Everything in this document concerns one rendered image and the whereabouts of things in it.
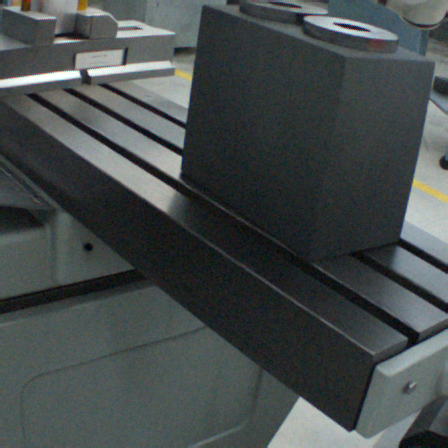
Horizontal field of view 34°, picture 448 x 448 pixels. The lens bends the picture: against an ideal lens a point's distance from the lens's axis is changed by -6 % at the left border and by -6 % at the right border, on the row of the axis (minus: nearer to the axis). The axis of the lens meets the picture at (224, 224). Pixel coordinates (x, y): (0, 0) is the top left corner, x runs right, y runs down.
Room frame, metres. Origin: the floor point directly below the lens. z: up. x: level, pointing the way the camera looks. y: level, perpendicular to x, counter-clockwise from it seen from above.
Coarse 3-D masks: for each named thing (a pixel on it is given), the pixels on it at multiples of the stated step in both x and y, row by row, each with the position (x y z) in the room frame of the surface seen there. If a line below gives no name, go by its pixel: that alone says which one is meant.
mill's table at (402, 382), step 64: (0, 128) 0.96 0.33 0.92; (64, 128) 0.86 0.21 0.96; (128, 128) 0.89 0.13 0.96; (64, 192) 0.80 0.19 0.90; (128, 192) 0.71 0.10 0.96; (192, 192) 0.73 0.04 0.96; (128, 256) 0.70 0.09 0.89; (192, 256) 0.62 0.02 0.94; (256, 256) 0.60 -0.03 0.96; (384, 256) 0.63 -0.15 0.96; (256, 320) 0.56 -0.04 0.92; (320, 320) 0.51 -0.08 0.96; (384, 320) 0.53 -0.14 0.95; (320, 384) 0.49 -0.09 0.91; (384, 384) 0.46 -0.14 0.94
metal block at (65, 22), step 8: (32, 0) 1.10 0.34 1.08; (40, 0) 1.08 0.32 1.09; (48, 0) 1.06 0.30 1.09; (56, 0) 1.07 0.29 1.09; (64, 0) 1.08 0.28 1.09; (72, 0) 1.09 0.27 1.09; (32, 8) 1.10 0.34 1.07; (40, 8) 1.08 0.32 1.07; (48, 8) 1.06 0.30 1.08; (56, 8) 1.07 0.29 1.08; (64, 8) 1.08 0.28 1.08; (72, 8) 1.09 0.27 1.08; (56, 16) 1.07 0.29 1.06; (64, 16) 1.08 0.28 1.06; (72, 16) 1.09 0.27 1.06; (56, 24) 1.07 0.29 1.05; (64, 24) 1.08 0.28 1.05; (72, 24) 1.09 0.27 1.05; (56, 32) 1.07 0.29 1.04; (64, 32) 1.08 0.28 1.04
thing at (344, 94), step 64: (256, 0) 0.76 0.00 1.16; (256, 64) 0.69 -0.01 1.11; (320, 64) 0.62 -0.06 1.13; (384, 64) 0.62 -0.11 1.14; (192, 128) 0.76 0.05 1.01; (256, 128) 0.68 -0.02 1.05; (320, 128) 0.61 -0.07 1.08; (384, 128) 0.63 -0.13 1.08; (256, 192) 0.66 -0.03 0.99; (320, 192) 0.60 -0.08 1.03; (384, 192) 0.64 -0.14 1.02; (320, 256) 0.60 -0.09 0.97
